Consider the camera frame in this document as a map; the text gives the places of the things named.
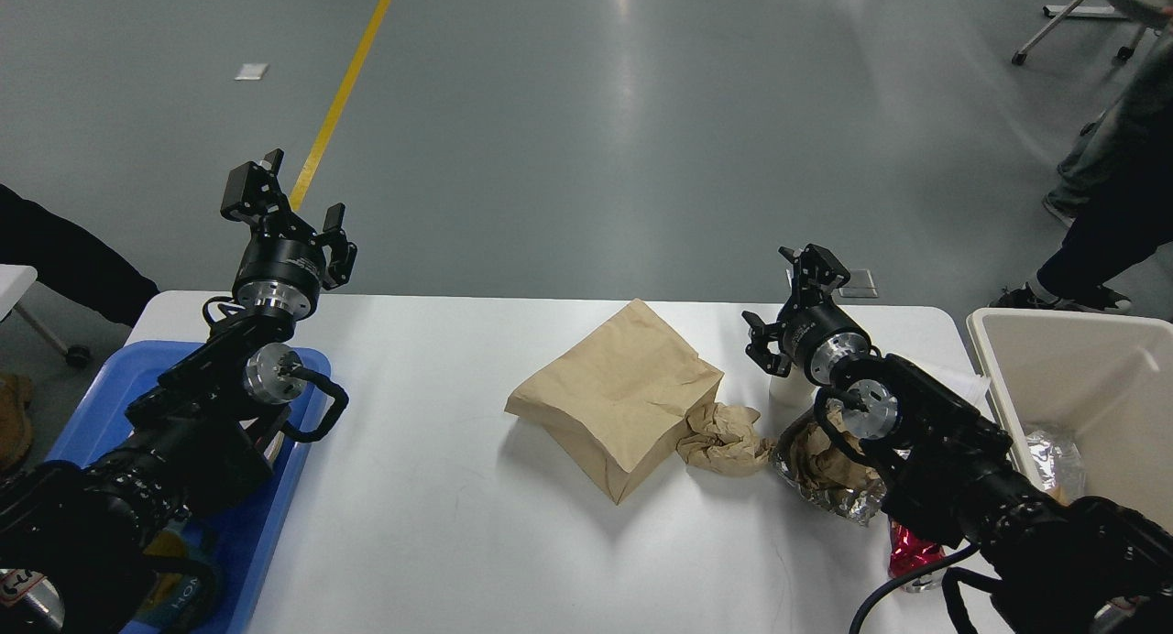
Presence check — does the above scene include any grey-blue mug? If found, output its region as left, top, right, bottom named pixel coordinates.
left=133, top=525, right=223, bottom=633

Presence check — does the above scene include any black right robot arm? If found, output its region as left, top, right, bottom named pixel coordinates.
left=744, top=243, right=1172, bottom=633

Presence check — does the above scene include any white side table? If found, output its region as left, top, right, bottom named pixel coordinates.
left=1, top=264, right=91, bottom=367

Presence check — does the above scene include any blue plastic tray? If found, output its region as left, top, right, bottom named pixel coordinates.
left=46, top=339, right=311, bottom=633

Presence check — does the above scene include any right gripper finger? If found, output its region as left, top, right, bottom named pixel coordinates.
left=743, top=310, right=793, bottom=377
left=778, top=245, right=850, bottom=313

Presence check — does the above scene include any floor outlet plate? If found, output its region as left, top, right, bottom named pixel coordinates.
left=838, top=269, right=880, bottom=299

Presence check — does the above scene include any white rolling stand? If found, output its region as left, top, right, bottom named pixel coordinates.
left=1012, top=0, right=1146, bottom=65

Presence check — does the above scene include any foil scrap in bin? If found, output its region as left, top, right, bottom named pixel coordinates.
left=1025, top=421, right=1089, bottom=505

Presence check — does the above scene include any person in black clothes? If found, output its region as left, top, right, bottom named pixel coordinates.
left=992, top=130, right=1172, bottom=315

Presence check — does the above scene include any dark seated person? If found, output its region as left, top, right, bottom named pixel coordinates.
left=1, top=186, right=160, bottom=328

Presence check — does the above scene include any crumpled foil with paper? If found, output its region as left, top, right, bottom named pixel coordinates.
left=768, top=406, right=884, bottom=527

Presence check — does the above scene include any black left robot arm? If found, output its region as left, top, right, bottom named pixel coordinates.
left=1, top=148, right=357, bottom=633

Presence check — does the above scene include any brown paper bag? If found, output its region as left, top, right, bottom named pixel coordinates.
left=504, top=299, right=724, bottom=505

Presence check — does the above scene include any crumpled brown paper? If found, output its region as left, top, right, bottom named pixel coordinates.
left=677, top=403, right=778, bottom=478

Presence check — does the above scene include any person in blue jeans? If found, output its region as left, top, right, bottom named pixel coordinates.
left=1043, top=0, right=1172, bottom=228

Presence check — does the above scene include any beige waste bin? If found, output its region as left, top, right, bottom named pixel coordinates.
left=967, top=308, right=1172, bottom=530

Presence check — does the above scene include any brown shoe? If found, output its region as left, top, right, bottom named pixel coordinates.
left=1, top=375, right=34, bottom=476

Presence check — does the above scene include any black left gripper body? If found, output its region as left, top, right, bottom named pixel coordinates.
left=231, top=236, right=325, bottom=321

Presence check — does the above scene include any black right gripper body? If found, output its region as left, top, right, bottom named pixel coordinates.
left=777, top=301, right=872, bottom=387

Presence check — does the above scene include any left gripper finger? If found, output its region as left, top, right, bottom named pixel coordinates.
left=317, top=203, right=357, bottom=290
left=219, top=148, right=312, bottom=242

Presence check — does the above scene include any red foil wrapper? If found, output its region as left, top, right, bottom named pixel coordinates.
left=888, top=518, right=948, bottom=593

